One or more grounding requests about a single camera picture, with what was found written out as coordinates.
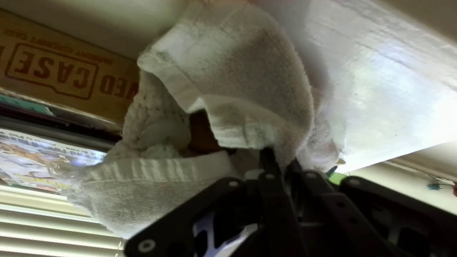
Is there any white terry towel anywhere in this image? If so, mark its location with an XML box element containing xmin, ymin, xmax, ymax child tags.
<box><xmin>65</xmin><ymin>0</ymin><xmax>346</xmax><ymax>240</ymax></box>

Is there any tan printed game box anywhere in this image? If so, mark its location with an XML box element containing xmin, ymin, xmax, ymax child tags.
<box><xmin>0</xmin><ymin>8</ymin><xmax>139</xmax><ymax>125</ymax></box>

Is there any colourful picture box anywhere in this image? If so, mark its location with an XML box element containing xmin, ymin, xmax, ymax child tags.
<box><xmin>0</xmin><ymin>125</ymin><xmax>108</xmax><ymax>194</ymax></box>

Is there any white window blind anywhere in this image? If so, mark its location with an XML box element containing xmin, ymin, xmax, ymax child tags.
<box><xmin>0</xmin><ymin>182</ymin><xmax>126</xmax><ymax>257</ymax></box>

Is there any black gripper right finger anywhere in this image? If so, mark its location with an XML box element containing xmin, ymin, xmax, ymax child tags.
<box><xmin>285</xmin><ymin>158</ymin><xmax>457</xmax><ymax>257</ymax></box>

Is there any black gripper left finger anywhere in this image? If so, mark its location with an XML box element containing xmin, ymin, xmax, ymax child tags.
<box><xmin>124</xmin><ymin>147</ymin><xmax>305</xmax><ymax>257</ymax></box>

